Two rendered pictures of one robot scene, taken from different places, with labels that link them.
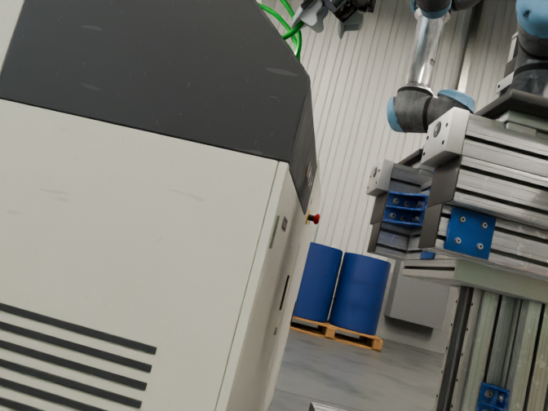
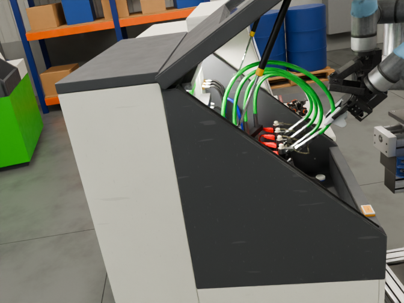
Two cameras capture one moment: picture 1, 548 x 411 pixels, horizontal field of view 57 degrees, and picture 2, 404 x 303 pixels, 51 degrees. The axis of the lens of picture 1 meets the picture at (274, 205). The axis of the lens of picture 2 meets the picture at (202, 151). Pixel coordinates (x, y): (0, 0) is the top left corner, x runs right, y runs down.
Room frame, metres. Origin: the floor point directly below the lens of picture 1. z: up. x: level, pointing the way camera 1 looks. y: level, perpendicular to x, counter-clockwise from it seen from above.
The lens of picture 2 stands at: (-0.15, 0.49, 1.72)
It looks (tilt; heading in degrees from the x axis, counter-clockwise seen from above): 23 degrees down; 0
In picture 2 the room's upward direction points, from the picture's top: 8 degrees counter-clockwise
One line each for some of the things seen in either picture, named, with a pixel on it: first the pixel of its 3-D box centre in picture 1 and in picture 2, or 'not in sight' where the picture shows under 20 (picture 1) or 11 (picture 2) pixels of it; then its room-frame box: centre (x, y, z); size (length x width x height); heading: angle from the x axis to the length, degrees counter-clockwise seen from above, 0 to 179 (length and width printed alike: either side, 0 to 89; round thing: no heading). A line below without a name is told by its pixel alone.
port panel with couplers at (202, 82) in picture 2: not in sight; (208, 107); (1.51, 0.43, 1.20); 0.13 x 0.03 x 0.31; 172
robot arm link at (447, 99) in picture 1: (450, 113); not in sight; (1.50, -0.46, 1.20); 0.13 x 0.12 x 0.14; 53
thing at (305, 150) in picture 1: (298, 163); (350, 199); (1.20, -0.03, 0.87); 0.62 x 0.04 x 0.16; 172
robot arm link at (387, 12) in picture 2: not in sight; (377, 12); (1.26, -0.14, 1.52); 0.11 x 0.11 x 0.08; 53
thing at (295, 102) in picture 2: not in sight; (297, 105); (1.95, -0.04, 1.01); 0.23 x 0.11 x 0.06; 172
